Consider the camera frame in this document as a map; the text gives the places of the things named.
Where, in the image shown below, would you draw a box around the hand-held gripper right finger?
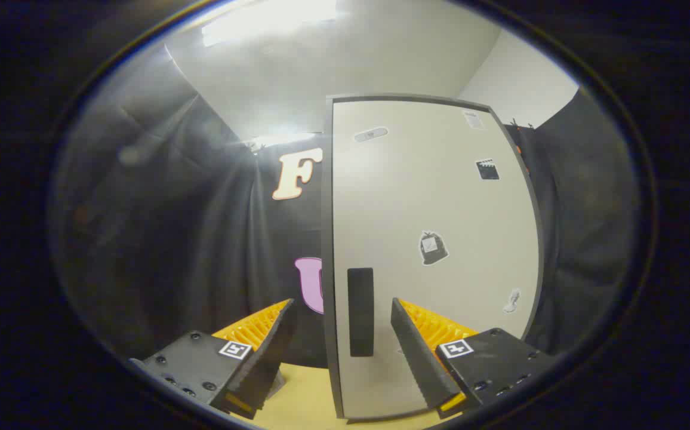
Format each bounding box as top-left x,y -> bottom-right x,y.
390,297 -> 556,419

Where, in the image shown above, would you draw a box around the white shoe cabinet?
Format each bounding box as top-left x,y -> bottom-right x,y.
320,93 -> 544,420

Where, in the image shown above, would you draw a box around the black cabinet door handle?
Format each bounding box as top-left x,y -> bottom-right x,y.
347,268 -> 375,358

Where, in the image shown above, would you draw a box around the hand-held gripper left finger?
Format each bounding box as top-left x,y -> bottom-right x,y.
128,299 -> 298,420

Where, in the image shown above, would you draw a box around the black backdrop cloth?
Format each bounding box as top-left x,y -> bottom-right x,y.
53,90 -> 641,370

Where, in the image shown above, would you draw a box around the white shoe cabinet door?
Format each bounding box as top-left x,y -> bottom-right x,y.
331,99 -> 540,419

